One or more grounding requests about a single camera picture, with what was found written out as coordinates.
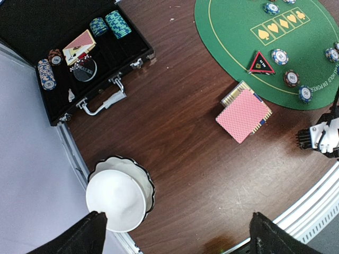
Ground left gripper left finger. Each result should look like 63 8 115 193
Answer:
30 211 108 253

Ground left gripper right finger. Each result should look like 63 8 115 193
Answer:
249 211 323 254

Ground red-backed card deck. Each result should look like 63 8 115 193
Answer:
216 89 269 144

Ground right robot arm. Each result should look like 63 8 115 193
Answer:
297 90 338 160

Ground white ceramic bowl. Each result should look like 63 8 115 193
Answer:
86 169 146 233

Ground scalloped white bowl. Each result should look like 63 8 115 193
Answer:
87 155 156 214

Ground gold card box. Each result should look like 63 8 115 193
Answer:
220 81 272 135

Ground clear acrylic dealer puck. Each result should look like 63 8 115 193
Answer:
70 55 97 82

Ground triangular all-in marker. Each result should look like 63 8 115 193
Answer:
247 51 275 75

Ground brown chip in case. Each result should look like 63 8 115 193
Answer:
48 49 63 66

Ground black poker case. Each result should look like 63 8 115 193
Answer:
1 1 154 126

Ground round green poker mat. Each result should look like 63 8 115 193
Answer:
194 1 338 110

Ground card deck in case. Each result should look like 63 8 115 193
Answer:
63 29 96 66

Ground green chips in case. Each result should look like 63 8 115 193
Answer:
90 17 108 37

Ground teal chips in case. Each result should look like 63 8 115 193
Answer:
105 11 132 39

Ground aluminium front rail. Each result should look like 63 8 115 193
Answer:
222 161 339 254

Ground left aluminium post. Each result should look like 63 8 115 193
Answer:
56 124 90 190

